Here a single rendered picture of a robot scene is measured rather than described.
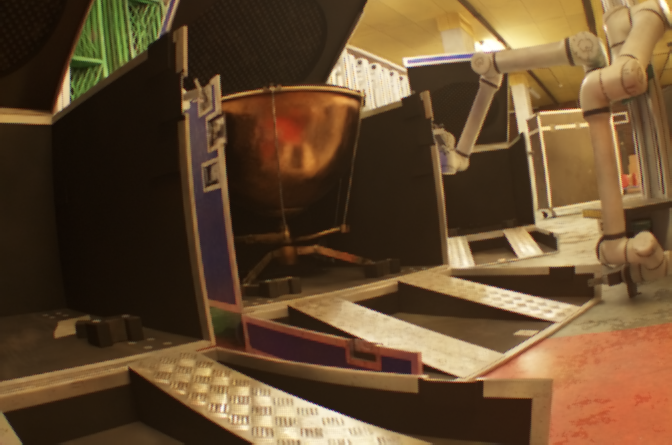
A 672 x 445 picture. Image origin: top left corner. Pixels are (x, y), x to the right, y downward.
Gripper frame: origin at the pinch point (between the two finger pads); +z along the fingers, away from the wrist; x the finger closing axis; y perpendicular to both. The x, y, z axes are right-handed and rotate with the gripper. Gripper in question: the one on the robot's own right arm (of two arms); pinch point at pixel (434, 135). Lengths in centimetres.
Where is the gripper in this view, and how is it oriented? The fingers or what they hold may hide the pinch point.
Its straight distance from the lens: 255.7
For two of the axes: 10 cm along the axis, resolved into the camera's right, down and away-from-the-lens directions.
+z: -4.1, -0.1, -9.1
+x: 4.8, 8.5, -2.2
